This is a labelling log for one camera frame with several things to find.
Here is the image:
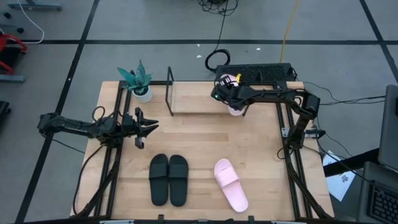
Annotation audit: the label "black cable tangle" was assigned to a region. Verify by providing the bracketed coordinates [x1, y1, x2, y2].
[197, 0, 239, 17]

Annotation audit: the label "white paper sheet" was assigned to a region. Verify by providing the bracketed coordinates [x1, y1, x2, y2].
[322, 151, 356, 202]

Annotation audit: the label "black chair base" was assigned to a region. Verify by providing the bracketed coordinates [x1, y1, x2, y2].
[0, 101, 12, 125]

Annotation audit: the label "grey desk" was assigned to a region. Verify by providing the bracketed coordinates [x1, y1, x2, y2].
[356, 161, 398, 224]

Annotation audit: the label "black rubber slide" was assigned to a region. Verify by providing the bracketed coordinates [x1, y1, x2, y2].
[148, 153, 170, 207]
[168, 154, 190, 208]

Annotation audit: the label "coiled black cable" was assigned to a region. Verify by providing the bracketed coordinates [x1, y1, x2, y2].
[204, 9, 231, 74]

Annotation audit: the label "red metal cart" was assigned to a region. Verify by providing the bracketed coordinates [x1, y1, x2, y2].
[0, 29, 28, 75]

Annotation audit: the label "black aluminium table frame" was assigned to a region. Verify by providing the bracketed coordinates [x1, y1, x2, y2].
[73, 80, 335, 220]

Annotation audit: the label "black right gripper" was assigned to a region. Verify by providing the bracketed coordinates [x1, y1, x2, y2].
[210, 76, 250, 110]

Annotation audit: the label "pink rubber slide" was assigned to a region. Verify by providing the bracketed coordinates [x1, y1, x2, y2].
[213, 158, 249, 213]
[219, 73, 246, 117]

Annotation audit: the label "yellow cable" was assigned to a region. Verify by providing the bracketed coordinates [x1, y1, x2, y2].
[279, 0, 300, 64]

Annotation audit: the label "black metal beam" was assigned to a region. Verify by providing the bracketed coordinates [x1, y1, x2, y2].
[323, 147, 380, 177]

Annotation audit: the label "thin black cables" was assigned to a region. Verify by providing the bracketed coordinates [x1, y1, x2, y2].
[303, 81, 386, 106]

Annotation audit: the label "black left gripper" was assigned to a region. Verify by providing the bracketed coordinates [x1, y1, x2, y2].
[119, 106, 160, 149]

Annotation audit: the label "grey table foot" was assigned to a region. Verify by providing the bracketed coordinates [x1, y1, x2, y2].
[6, 2, 62, 12]
[0, 74, 25, 83]

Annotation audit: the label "green succulent plant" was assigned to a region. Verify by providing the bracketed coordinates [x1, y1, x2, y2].
[116, 59, 152, 95]

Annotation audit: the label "white plant pot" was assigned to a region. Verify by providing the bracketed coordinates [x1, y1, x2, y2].
[131, 84, 154, 104]

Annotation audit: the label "grey monitor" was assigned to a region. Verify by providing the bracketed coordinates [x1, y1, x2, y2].
[377, 84, 398, 172]

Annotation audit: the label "black keyboard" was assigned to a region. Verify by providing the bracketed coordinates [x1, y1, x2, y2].
[366, 182, 398, 224]
[215, 63, 296, 84]

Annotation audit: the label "white cable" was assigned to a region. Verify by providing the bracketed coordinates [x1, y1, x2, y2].
[17, 0, 45, 44]

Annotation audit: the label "wooden shelf black metal frame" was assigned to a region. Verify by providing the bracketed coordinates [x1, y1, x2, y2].
[164, 66, 251, 117]

